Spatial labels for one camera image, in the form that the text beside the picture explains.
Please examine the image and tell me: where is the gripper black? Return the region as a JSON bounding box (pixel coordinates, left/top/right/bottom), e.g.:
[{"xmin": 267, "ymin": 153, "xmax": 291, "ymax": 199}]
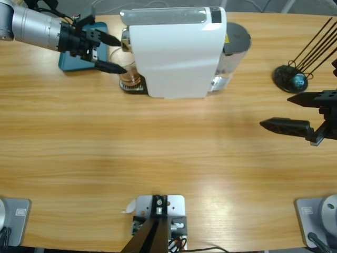
[
  {"xmin": 58, "ymin": 22, "xmax": 126, "ymax": 74},
  {"xmin": 260, "ymin": 90, "xmax": 337, "ymax": 147}
]

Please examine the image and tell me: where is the clear drinking glass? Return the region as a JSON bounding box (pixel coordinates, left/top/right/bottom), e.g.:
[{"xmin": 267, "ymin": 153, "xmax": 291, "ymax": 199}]
[{"xmin": 109, "ymin": 48, "xmax": 140, "ymax": 86}]

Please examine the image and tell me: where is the white capsule coffee machine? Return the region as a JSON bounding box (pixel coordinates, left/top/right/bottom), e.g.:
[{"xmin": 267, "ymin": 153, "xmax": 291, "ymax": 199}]
[{"xmin": 120, "ymin": 6, "xmax": 227, "ymax": 100}]

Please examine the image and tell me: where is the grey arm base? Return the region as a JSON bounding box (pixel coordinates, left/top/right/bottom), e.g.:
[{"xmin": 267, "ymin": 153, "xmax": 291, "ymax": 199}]
[
  {"xmin": 294, "ymin": 194, "xmax": 337, "ymax": 250},
  {"xmin": 0, "ymin": 197, "xmax": 32, "ymax": 248}
]

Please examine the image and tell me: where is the blue coffee capsule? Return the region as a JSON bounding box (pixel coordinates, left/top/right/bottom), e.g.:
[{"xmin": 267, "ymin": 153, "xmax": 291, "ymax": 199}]
[{"xmin": 292, "ymin": 73, "xmax": 306, "ymax": 88}]

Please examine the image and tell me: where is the black capsule holder with rods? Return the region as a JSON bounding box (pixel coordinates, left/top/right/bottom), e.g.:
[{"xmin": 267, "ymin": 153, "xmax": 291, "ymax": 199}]
[{"xmin": 272, "ymin": 17, "xmax": 337, "ymax": 94}]

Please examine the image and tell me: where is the teal plastic tray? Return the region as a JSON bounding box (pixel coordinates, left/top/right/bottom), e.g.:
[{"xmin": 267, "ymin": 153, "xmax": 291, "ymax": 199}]
[{"xmin": 58, "ymin": 22, "xmax": 109, "ymax": 72}]

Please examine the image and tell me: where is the dark grey water tank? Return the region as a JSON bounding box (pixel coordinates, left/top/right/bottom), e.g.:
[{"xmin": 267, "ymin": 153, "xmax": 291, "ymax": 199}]
[{"xmin": 215, "ymin": 22, "xmax": 252, "ymax": 93}]

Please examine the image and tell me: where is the wide white metal leg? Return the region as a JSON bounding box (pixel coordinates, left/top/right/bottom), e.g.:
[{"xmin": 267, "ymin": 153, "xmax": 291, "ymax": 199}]
[{"xmin": 280, "ymin": 0, "xmax": 295, "ymax": 14}]

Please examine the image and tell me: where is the white tape tab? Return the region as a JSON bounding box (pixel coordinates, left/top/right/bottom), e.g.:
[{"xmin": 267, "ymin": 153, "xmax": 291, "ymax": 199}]
[{"xmin": 121, "ymin": 199, "xmax": 137, "ymax": 214}]

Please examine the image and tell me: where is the white mounting block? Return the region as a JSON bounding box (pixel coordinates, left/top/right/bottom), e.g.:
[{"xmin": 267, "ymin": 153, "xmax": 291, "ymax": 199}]
[{"xmin": 131, "ymin": 194, "xmax": 188, "ymax": 251}]

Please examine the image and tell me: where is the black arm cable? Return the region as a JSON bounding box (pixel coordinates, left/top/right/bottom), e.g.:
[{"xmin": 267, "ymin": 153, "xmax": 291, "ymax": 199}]
[{"xmin": 34, "ymin": 7, "xmax": 80, "ymax": 26}]

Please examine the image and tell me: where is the black base cable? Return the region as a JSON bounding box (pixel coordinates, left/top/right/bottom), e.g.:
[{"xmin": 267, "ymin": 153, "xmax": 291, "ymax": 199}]
[
  {"xmin": 307, "ymin": 231, "xmax": 331, "ymax": 253},
  {"xmin": 0, "ymin": 227, "xmax": 13, "ymax": 248}
]

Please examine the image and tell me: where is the black cable at table edge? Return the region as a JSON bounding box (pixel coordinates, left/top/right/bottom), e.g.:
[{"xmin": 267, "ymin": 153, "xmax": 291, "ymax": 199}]
[{"xmin": 188, "ymin": 246, "xmax": 227, "ymax": 253}]

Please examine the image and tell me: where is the black camera post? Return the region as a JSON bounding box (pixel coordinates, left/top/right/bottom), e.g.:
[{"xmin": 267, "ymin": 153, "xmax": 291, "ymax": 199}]
[{"xmin": 122, "ymin": 194, "xmax": 169, "ymax": 253}]

